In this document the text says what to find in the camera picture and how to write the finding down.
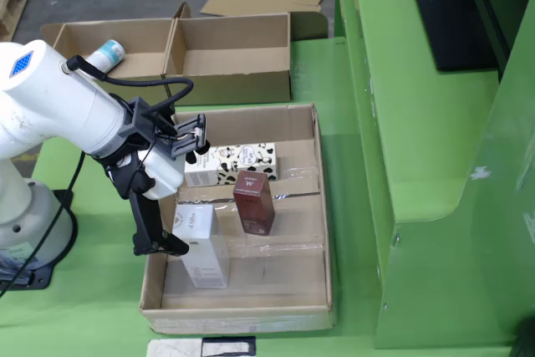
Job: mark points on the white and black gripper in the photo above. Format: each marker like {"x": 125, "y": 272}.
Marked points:
{"x": 165, "y": 175}

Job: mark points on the cow print carton box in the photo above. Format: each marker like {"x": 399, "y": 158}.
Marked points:
{"x": 234, "y": 160}

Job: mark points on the tall white cosmetic box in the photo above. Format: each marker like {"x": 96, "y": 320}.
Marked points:
{"x": 205, "y": 256}

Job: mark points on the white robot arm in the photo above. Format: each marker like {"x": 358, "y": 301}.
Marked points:
{"x": 50, "y": 93}

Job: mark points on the dark red carton box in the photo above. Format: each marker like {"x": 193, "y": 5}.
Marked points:
{"x": 255, "y": 210}

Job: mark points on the shallow cardboard tray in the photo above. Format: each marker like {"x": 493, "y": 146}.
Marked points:
{"x": 251, "y": 282}

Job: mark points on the divided cardboard box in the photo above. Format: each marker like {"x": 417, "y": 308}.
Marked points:
{"x": 234, "y": 60}

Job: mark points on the white teal spray bottle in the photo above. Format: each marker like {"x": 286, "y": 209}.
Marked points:
{"x": 106, "y": 56}

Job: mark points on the white paper card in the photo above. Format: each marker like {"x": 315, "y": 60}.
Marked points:
{"x": 175, "y": 349}

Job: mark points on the black bordered white card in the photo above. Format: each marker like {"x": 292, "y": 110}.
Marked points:
{"x": 251, "y": 346}

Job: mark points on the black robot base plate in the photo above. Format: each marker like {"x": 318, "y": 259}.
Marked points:
{"x": 42, "y": 279}

